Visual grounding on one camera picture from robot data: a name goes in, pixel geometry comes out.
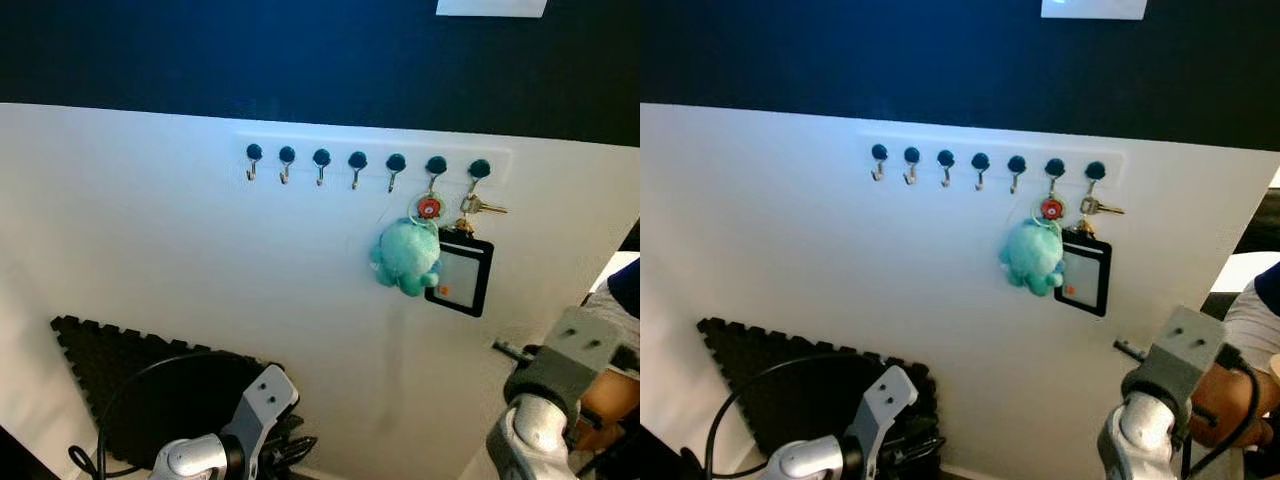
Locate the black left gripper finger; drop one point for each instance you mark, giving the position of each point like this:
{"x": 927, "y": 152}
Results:
{"x": 304, "y": 442}
{"x": 930, "y": 440}
{"x": 298, "y": 461}
{"x": 922, "y": 459}

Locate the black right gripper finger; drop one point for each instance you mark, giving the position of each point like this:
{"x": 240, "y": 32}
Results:
{"x": 1137, "y": 351}
{"x": 515, "y": 351}

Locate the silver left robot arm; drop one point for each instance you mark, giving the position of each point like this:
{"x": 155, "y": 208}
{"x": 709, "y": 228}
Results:
{"x": 815, "y": 462}
{"x": 195, "y": 460}

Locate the black card holder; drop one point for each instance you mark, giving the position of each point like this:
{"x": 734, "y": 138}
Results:
{"x": 462, "y": 280}
{"x": 1083, "y": 280}

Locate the black foam puzzle mat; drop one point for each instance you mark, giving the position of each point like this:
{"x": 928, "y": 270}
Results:
{"x": 790, "y": 345}
{"x": 150, "y": 340}

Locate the brass key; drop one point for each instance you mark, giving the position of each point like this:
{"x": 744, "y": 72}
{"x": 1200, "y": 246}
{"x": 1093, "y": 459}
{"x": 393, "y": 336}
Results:
{"x": 1105, "y": 208}
{"x": 488, "y": 208}

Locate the red round charm keyring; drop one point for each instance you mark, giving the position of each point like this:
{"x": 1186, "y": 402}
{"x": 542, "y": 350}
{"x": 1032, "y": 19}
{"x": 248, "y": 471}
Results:
{"x": 1051, "y": 209}
{"x": 429, "y": 208}

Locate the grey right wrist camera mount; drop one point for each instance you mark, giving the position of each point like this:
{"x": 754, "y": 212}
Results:
{"x": 560, "y": 350}
{"x": 1180, "y": 350}

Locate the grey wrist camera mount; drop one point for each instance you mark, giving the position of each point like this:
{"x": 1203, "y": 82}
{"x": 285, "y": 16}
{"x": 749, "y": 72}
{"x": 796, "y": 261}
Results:
{"x": 1180, "y": 350}
{"x": 885, "y": 400}
{"x": 560, "y": 350}
{"x": 265, "y": 400}

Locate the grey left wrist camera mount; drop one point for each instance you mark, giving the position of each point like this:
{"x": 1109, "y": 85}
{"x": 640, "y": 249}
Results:
{"x": 265, "y": 400}
{"x": 885, "y": 400}

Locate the blue capped metal wall hook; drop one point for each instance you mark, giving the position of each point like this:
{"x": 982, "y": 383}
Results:
{"x": 879, "y": 152}
{"x": 321, "y": 157}
{"x": 1095, "y": 170}
{"x": 396, "y": 162}
{"x": 479, "y": 168}
{"x": 945, "y": 158}
{"x": 1054, "y": 166}
{"x": 911, "y": 155}
{"x": 287, "y": 154}
{"x": 436, "y": 165}
{"x": 980, "y": 160}
{"x": 254, "y": 152}
{"x": 357, "y": 159}
{"x": 1016, "y": 163}

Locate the white hook rail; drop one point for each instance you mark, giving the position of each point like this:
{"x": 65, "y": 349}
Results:
{"x": 304, "y": 152}
{"x": 928, "y": 153}

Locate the white light switch plate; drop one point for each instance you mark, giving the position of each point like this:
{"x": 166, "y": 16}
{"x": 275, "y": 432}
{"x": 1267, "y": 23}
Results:
{"x": 490, "y": 7}
{"x": 1093, "y": 8}

